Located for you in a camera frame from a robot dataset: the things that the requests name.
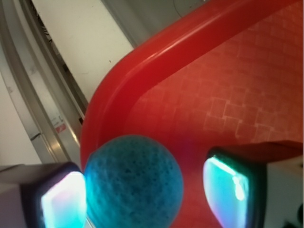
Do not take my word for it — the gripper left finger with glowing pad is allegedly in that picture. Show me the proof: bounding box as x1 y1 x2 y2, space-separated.
0 162 86 228

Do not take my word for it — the red plastic tray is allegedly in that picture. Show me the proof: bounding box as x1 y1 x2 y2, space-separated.
80 0 304 228

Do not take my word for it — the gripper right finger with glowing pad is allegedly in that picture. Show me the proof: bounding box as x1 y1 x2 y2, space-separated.
203 141 304 228

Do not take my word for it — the blue dimpled ball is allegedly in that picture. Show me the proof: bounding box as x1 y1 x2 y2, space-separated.
85 135 183 228

